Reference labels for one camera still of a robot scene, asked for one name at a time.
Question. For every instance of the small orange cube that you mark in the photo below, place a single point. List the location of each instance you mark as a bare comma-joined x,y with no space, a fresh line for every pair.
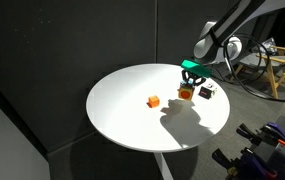
153,101

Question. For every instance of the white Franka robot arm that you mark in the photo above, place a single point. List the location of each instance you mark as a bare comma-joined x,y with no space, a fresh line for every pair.
238,16

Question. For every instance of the purple spring clamp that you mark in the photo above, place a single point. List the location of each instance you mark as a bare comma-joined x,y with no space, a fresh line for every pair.
275,131
248,165

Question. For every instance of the black yellow white cube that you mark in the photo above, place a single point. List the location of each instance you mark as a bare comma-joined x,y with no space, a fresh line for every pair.
206,93

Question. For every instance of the white table base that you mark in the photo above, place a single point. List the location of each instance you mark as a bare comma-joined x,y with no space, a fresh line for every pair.
163,166

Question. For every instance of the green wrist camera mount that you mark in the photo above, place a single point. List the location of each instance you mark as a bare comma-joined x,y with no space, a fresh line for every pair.
197,68

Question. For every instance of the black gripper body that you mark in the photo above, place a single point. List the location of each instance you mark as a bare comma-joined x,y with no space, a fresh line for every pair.
192,77

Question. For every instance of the wooden chair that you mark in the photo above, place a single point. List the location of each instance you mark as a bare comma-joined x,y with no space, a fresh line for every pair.
272,71

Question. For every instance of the block with orange circle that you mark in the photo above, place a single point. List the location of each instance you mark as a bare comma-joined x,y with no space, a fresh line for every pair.
185,94

